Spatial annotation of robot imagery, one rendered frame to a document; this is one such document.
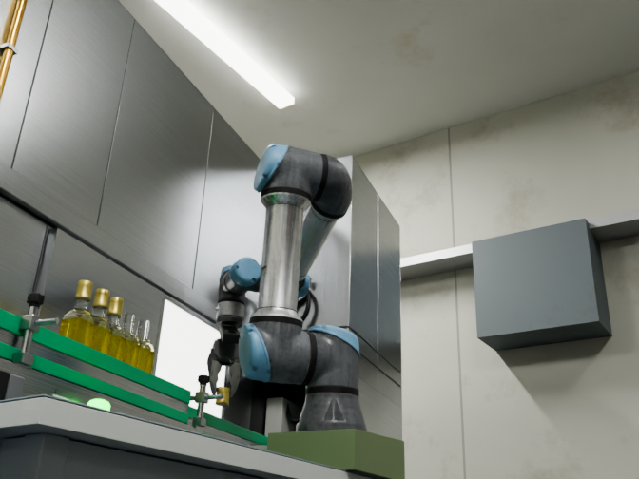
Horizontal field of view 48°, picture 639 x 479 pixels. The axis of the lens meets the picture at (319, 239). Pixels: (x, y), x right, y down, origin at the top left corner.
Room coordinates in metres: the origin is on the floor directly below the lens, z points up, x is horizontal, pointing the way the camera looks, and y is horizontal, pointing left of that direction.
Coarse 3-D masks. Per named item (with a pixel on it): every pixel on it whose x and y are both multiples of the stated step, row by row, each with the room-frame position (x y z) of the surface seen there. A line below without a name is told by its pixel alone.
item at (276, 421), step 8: (272, 400) 2.78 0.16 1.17; (280, 400) 2.77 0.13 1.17; (288, 400) 2.82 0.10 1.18; (272, 408) 2.78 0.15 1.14; (280, 408) 2.77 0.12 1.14; (296, 408) 2.88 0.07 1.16; (272, 416) 2.78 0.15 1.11; (280, 416) 2.77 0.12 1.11; (296, 416) 2.89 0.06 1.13; (272, 424) 2.78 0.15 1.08; (280, 424) 2.77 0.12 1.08; (288, 424) 2.83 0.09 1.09; (296, 424) 2.89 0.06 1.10; (264, 432) 2.80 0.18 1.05
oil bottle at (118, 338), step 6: (114, 324) 1.66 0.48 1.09; (114, 330) 1.64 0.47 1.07; (120, 330) 1.66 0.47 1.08; (114, 336) 1.65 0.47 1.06; (120, 336) 1.66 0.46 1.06; (114, 342) 1.65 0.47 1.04; (120, 342) 1.67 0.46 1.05; (114, 348) 1.65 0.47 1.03; (120, 348) 1.67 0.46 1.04; (108, 354) 1.64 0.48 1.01; (114, 354) 1.65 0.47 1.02; (120, 354) 1.67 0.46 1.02
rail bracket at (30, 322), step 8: (32, 296) 1.23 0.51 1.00; (40, 296) 1.23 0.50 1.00; (32, 304) 1.23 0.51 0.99; (40, 304) 1.24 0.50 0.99; (32, 312) 1.23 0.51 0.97; (24, 320) 1.23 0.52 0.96; (32, 320) 1.23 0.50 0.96; (40, 320) 1.22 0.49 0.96; (48, 320) 1.22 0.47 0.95; (56, 320) 1.21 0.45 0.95; (24, 328) 1.23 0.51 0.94; (32, 328) 1.23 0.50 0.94; (24, 336) 1.23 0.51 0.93; (24, 344) 1.23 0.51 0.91; (24, 352) 1.22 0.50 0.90; (16, 360) 1.23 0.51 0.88; (24, 360) 1.23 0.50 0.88; (32, 360) 1.24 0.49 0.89
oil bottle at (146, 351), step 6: (144, 342) 1.75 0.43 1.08; (150, 342) 1.78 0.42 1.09; (144, 348) 1.75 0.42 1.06; (150, 348) 1.77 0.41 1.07; (144, 354) 1.75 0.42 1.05; (150, 354) 1.78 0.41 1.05; (144, 360) 1.75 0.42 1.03; (150, 360) 1.78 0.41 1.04; (138, 366) 1.75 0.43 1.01; (144, 366) 1.76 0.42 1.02; (150, 366) 1.78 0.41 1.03; (150, 372) 1.79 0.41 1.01
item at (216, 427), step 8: (192, 408) 1.96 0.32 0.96; (192, 416) 1.96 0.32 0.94; (208, 416) 2.04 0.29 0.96; (216, 416) 2.08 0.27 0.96; (208, 424) 2.04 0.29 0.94; (216, 424) 2.08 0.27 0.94; (224, 424) 2.13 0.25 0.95; (232, 424) 2.17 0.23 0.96; (208, 432) 2.05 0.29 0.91; (216, 432) 2.09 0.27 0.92; (224, 432) 2.14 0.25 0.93; (232, 432) 2.17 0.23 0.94; (240, 432) 2.22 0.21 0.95; (248, 432) 2.27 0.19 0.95; (256, 432) 2.31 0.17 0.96; (232, 440) 2.18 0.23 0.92; (240, 440) 2.23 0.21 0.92; (248, 440) 2.27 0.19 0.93; (256, 440) 2.32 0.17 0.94; (264, 440) 2.37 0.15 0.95
